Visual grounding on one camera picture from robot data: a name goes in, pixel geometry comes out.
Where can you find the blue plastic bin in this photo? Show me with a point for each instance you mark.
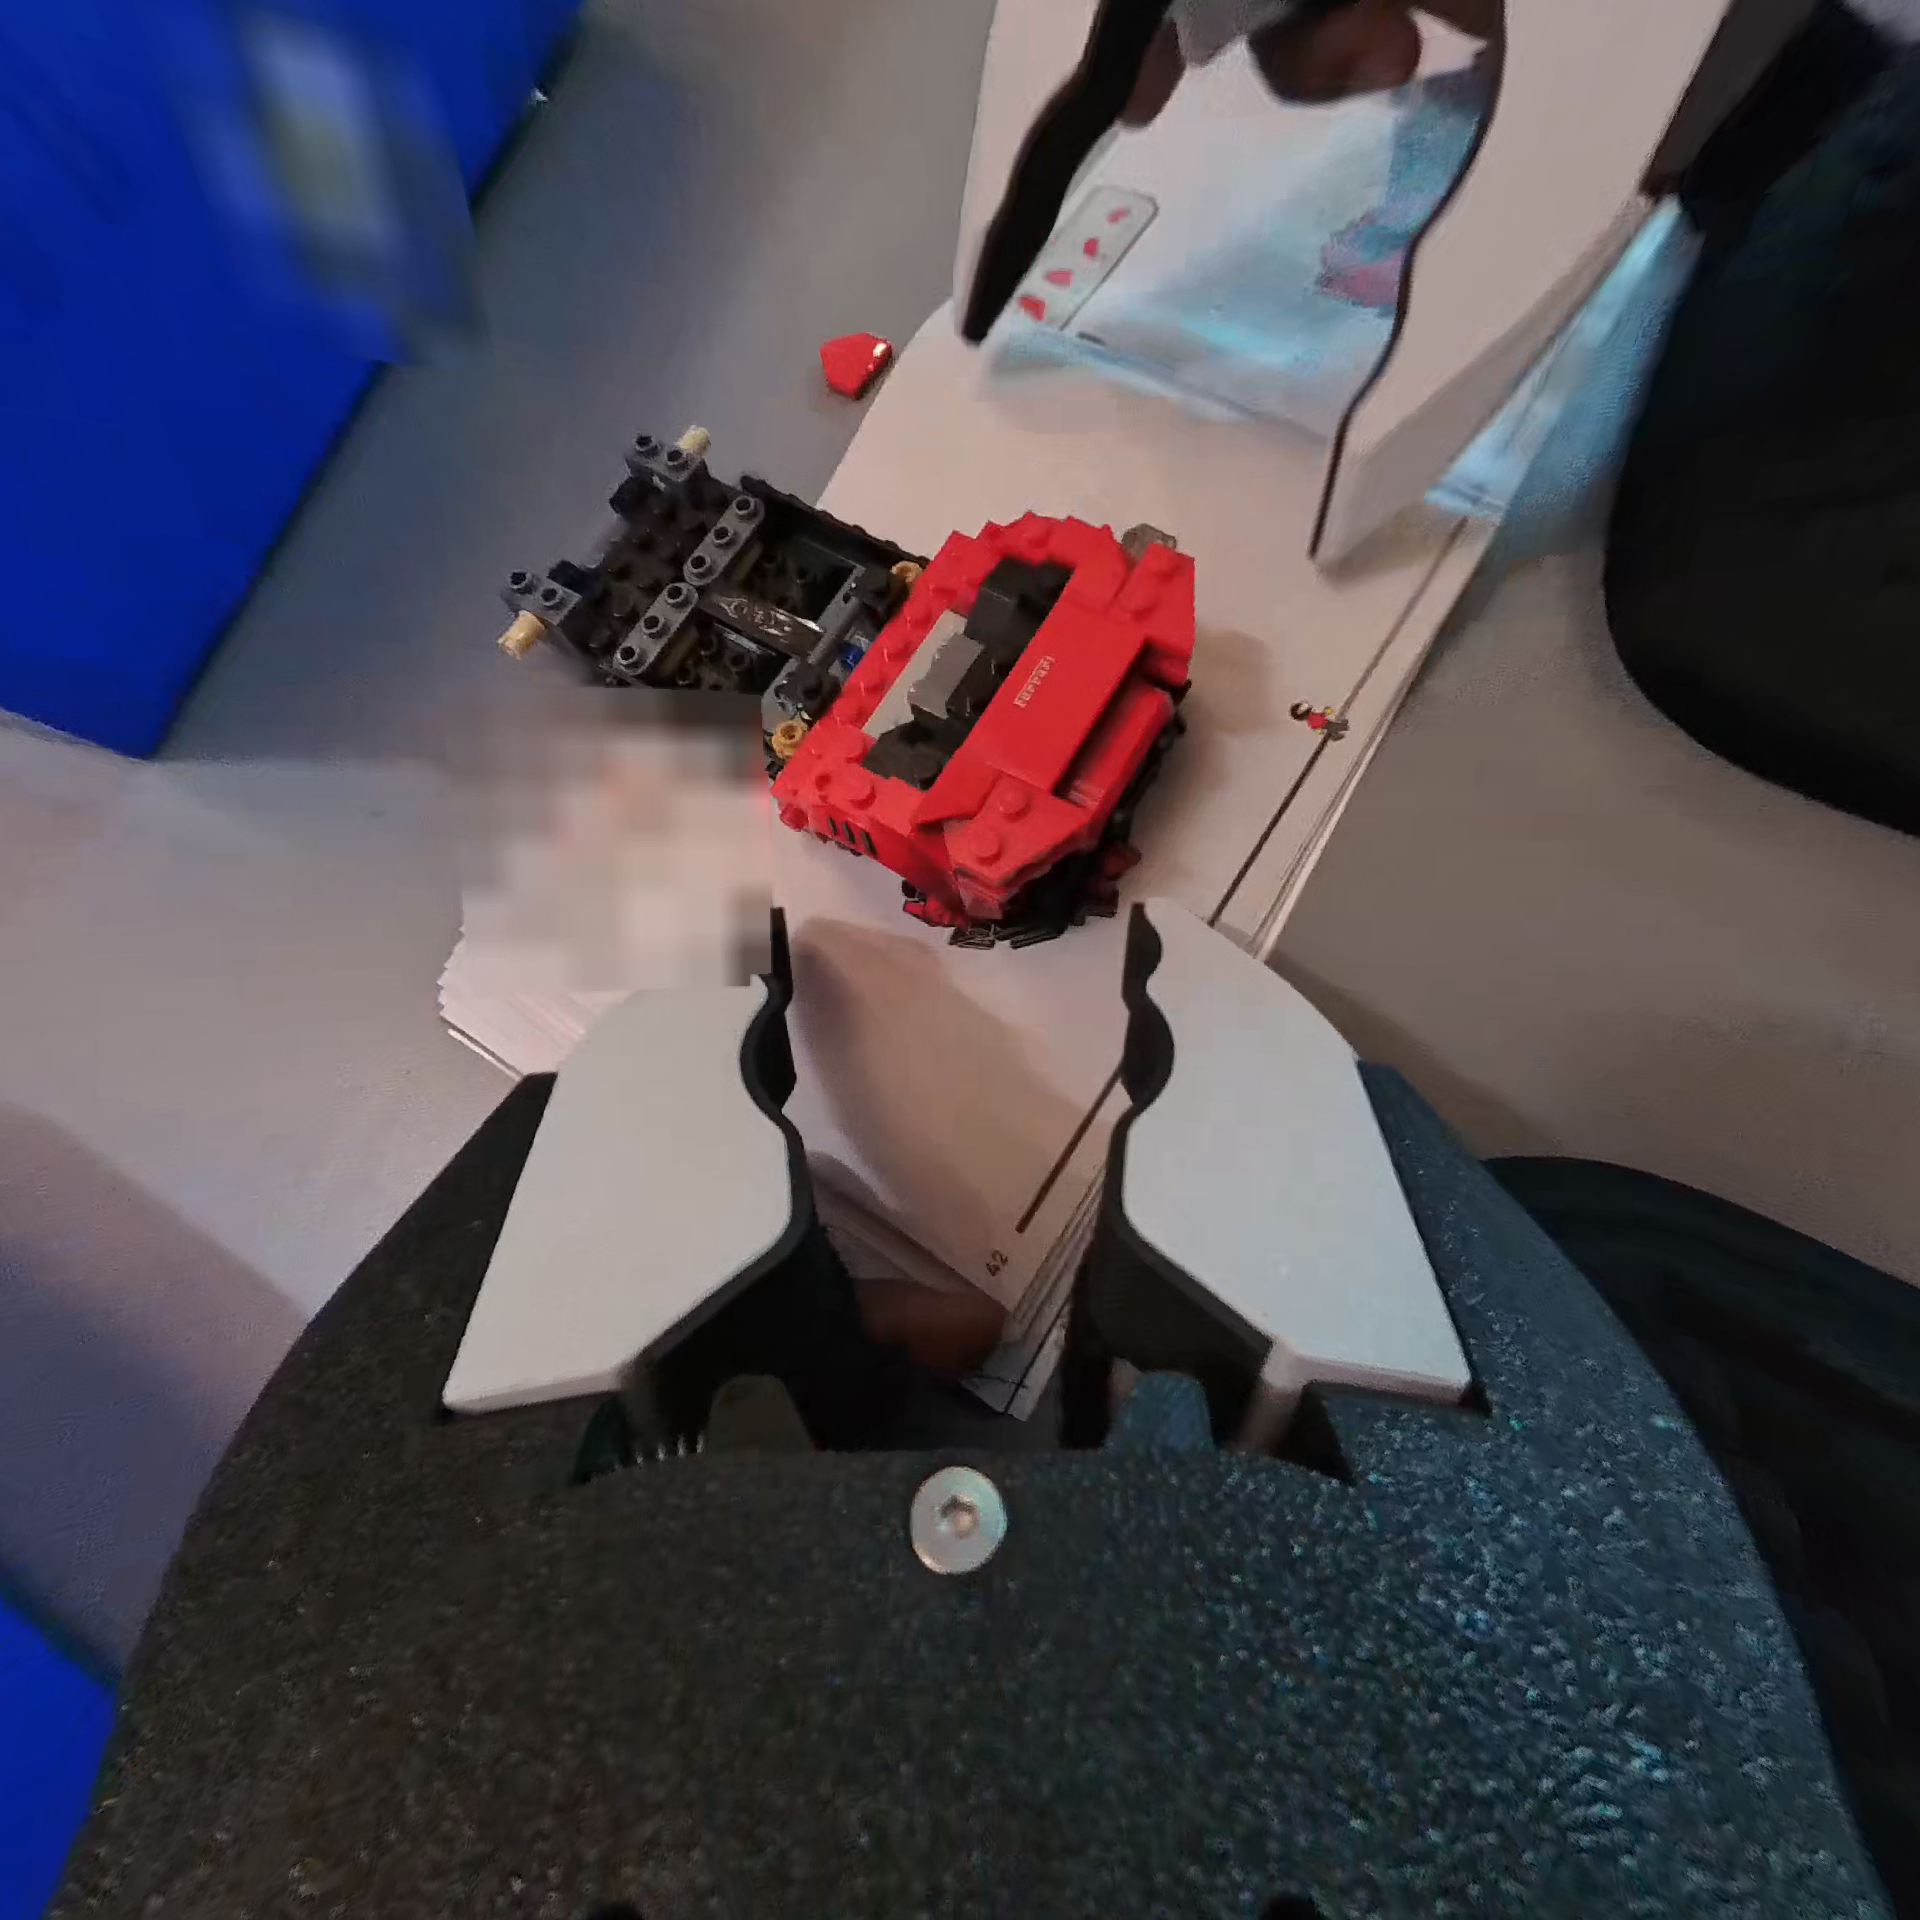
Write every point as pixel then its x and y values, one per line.
pixel 37 1773
pixel 181 301

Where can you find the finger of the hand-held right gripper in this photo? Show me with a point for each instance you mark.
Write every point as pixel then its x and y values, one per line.
pixel 1562 181
pixel 1074 151

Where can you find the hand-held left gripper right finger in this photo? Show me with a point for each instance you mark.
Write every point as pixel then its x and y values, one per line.
pixel 1292 1231

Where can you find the small red lego wedge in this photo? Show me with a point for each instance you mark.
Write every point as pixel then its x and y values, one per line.
pixel 856 365

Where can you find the person's left hand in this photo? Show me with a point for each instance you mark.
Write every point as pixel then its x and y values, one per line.
pixel 938 1335

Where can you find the black quilted pad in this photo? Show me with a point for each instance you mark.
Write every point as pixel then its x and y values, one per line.
pixel 1772 1440
pixel 1802 510

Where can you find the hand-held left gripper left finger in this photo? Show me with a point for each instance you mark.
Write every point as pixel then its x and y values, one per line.
pixel 631 1231

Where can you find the person's right hand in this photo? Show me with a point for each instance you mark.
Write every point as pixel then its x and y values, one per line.
pixel 1352 38

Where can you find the red and black lego car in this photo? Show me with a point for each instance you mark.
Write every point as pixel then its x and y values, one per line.
pixel 990 690

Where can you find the lego instruction booklet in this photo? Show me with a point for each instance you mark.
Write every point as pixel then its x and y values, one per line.
pixel 1260 362

